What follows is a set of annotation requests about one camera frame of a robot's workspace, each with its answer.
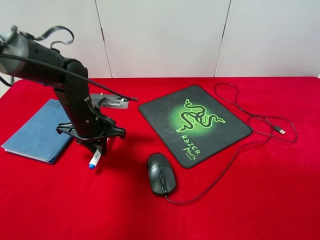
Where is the blue and white marker pen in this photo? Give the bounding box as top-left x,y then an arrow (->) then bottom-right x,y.
88,149 -> 102,169

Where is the red velvet table cloth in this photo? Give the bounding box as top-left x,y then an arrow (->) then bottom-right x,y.
0,76 -> 320,240

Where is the black green Razer mouse pad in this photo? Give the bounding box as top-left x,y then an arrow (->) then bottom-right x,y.
138,85 -> 252,168

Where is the blue notebook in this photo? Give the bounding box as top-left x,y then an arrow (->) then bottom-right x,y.
1,99 -> 72,164

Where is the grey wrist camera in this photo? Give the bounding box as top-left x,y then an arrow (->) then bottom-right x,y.
90,93 -> 129,109

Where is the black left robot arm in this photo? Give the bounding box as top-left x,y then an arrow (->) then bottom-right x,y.
0,26 -> 126,154

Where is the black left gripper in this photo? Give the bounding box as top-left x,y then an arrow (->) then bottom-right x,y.
56,96 -> 126,154

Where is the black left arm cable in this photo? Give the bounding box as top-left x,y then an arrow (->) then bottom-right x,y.
0,24 -> 139,102

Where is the black computer mouse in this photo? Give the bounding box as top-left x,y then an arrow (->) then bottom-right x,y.
147,153 -> 176,196

